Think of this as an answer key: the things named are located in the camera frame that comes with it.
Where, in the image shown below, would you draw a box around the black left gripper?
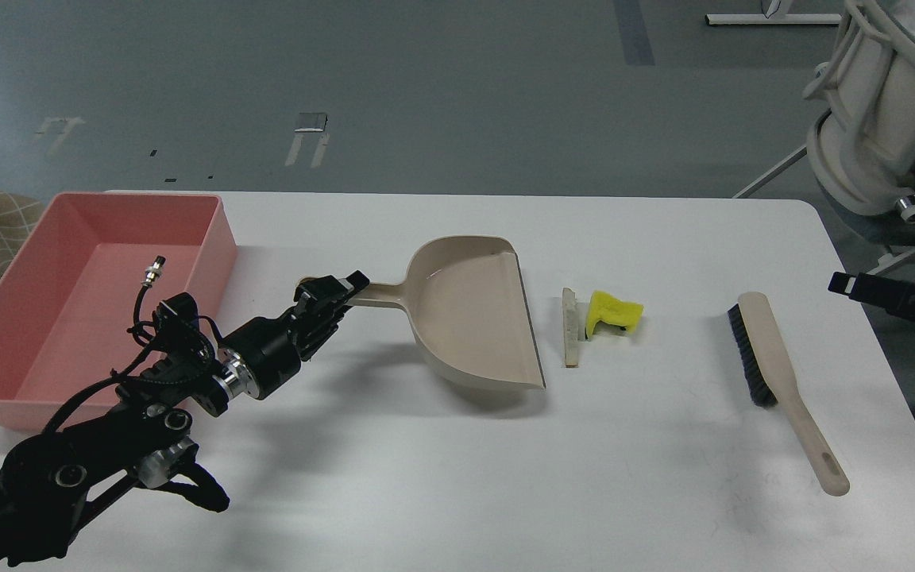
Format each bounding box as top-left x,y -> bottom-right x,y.
215,271 -> 370,400

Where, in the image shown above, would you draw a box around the beige plastic dustpan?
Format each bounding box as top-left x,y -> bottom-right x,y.
348,235 -> 546,391

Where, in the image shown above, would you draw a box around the yellow sponge piece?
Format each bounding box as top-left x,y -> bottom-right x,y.
585,290 -> 645,339

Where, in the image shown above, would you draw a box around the beige hand brush black bristles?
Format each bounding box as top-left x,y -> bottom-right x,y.
727,291 -> 851,497

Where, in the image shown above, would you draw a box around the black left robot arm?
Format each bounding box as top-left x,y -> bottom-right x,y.
0,256 -> 370,567

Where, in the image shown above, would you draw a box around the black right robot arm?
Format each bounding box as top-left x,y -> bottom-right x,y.
828,272 -> 915,323

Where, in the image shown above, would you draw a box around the pink plastic bin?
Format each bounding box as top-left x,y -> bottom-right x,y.
0,192 -> 238,432

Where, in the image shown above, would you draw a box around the white floor stand bar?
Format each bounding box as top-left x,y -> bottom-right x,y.
705,12 -> 842,26

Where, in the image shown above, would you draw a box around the white office chair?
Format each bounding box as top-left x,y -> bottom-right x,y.
732,0 -> 915,287

